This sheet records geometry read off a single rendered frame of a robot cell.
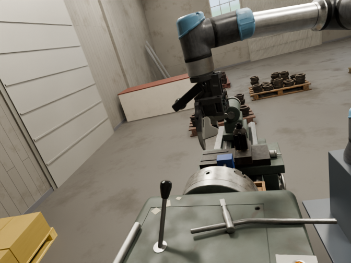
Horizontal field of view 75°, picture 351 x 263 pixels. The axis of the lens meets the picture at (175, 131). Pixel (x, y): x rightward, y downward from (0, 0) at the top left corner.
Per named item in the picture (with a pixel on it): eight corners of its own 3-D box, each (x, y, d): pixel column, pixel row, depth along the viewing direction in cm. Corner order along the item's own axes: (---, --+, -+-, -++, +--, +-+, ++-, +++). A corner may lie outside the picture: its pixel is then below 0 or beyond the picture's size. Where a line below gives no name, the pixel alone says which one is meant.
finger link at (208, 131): (217, 148, 61) (216, 114, 63) (196, 148, 64) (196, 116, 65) (220, 150, 63) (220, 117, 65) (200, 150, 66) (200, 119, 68)
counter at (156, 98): (135, 112, 759) (127, 88, 730) (210, 96, 698) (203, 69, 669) (127, 121, 684) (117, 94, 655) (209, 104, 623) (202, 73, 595)
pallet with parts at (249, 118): (192, 121, 530) (187, 102, 514) (249, 110, 500) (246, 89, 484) (188, 137, 450) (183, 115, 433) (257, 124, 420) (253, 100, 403)
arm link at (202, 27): (209, 7, 55) (174, 17, 55) (218, 54, 59) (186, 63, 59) (203, 12, 62) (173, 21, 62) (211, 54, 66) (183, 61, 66)
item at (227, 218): (219, 204, 68) (227, 234, 57) (217, 198, 67) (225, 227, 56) (226, 203, 68) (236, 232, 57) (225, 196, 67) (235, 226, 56)
